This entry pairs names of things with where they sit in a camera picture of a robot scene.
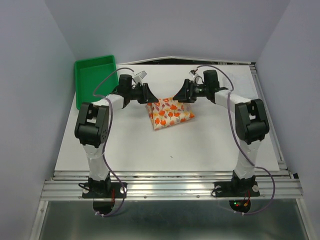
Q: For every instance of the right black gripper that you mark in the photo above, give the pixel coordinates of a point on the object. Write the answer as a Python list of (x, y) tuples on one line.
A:
[(185, 94)]

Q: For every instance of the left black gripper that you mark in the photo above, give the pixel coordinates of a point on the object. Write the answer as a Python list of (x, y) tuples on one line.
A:
[(147, 95)]

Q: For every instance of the orange floral skirt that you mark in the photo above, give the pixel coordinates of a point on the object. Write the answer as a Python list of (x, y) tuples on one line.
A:
[(168, 112)]

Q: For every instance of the white skirt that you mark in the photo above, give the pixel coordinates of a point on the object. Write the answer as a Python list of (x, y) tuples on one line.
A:
[(242, 85)]

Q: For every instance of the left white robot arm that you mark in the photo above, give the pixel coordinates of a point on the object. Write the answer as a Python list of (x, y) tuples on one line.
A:
[(94, 123)]

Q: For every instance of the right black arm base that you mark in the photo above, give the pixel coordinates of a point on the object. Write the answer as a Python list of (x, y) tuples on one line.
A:
[(240, 194)]

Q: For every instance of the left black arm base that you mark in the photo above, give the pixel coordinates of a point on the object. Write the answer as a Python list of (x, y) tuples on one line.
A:
[(108, 202)]

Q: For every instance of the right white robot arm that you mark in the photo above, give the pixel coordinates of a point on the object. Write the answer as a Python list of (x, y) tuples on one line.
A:
[(247, 118)]

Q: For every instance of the green plastic bin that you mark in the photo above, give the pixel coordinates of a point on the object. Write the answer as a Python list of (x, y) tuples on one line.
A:
[(89, 73)]

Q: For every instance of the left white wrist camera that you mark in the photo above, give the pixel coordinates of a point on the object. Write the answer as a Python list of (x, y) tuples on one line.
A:
[(138, 77)]

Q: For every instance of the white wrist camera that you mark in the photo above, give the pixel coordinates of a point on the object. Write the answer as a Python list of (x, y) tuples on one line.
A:
[(196, 78), (138, 77)]

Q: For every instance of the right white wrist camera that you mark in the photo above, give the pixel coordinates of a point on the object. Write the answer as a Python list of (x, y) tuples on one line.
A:
[(196, 78)]

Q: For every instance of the aluminium front rail frame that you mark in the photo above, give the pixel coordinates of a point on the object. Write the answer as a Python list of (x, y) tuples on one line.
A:
[(160, 186)]

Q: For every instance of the aluminium right side rail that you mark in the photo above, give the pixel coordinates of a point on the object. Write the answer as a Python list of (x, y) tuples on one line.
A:
[(273, 135)]

